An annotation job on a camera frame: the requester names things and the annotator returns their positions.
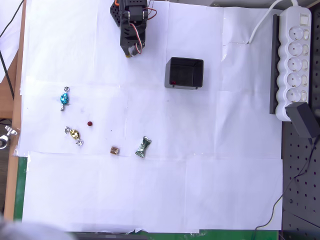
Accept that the white power strip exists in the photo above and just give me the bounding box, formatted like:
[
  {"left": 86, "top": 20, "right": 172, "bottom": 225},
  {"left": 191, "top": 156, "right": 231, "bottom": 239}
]
[{"left": 274, "top": 6, "right": 313, "bottom": 123}]

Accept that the thin black adapter cable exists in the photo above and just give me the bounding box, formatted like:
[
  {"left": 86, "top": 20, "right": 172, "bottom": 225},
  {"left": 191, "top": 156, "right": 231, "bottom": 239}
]
[{"left": 249, "top": 137, "right": 320, "bottom": 240}]

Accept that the silver metal clamp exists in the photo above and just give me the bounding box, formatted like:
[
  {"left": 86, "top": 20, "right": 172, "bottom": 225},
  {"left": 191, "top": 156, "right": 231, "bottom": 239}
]
[{"left": 0, "top": 125, "right": 21, "bottom": 150}]

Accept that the black robot arm with base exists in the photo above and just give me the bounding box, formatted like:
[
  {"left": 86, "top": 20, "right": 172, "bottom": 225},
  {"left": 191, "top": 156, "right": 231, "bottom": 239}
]
[{"left": 109, "top": 0, "right": 158, "bottom": 27}]

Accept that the white paper table cover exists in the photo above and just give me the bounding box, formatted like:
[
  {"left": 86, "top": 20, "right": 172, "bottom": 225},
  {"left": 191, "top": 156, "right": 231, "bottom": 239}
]
[{"left": 16, "top": 0, "right": 284, "bottom": 233}]

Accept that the blue foil wrapped candy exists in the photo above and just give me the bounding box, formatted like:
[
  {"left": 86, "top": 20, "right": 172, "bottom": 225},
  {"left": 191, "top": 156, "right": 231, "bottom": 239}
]
[{"left": 59, "top": 86, "right": 71, "bottom": 112}]

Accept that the plain white sheet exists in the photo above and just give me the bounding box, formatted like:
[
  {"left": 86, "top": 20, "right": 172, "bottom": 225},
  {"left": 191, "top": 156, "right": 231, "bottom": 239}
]
[{"left": 0, "top": 0, "right": 26, "bottom": 83}]

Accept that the green wrapped candy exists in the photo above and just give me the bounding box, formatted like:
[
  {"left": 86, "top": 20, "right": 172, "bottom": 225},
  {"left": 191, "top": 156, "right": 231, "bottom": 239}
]
[{"left": 134, "top": 136, "right": 153, "bottom": 159}]

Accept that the black open box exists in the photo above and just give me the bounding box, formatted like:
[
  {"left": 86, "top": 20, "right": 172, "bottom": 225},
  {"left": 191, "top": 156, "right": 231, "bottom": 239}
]
[{"left": 164, "top": 56, "right": 205, "bottom": 90}]

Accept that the white power strip cable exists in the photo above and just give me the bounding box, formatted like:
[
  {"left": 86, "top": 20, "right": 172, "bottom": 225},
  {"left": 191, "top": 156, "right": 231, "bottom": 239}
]
[{"left": 247, "top": 0, "right": 301, "bottom": 45}]

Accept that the blurry grey object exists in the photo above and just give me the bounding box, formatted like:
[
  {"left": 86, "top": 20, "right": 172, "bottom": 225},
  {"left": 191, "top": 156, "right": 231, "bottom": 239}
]
[{"left": 0, "top": 214, "right": 73, "bottom": 240}]

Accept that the gold foil wrapped candy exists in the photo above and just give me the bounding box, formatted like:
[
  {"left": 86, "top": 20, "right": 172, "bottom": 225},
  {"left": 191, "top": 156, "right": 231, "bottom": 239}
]
[{"left": 64, "top": 125, "right": 84, "bottom": 147}]

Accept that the black pegboard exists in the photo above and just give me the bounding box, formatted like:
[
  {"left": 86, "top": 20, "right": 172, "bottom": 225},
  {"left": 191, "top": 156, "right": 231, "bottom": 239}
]
[{"left": 281, "top": 4, "right": 320, "bottom": 240}]

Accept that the black power adapter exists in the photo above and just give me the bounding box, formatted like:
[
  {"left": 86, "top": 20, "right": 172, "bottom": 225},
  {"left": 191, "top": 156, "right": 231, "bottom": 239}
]
[{"left": 284, "top": 101, "right": 319, "bottom": 140}]

